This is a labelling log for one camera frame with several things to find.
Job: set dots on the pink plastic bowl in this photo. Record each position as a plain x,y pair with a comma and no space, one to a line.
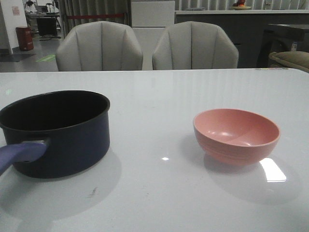
235,136

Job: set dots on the right grey upholstered chair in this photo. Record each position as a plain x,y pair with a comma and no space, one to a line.
194,45

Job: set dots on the grey upholstered chair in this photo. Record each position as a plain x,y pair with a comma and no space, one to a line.
194,45
100,46

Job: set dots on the left grey upholstered chair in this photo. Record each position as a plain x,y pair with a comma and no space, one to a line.
100,46

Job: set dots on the white cabinet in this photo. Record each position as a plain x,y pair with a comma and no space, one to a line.
148,20

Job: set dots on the dark blue saucepan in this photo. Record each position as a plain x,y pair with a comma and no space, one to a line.
55,134

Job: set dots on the dark grey counter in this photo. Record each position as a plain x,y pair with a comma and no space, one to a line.
245,27

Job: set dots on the fruit plate on counter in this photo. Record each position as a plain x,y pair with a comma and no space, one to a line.
240,5

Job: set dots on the black office desk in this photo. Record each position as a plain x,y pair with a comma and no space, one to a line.
42,25

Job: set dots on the dark side table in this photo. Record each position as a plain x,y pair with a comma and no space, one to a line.
282,38

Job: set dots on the red waste bin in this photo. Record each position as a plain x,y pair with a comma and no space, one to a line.
24,38

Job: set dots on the brown cushion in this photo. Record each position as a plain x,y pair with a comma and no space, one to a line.
290,59

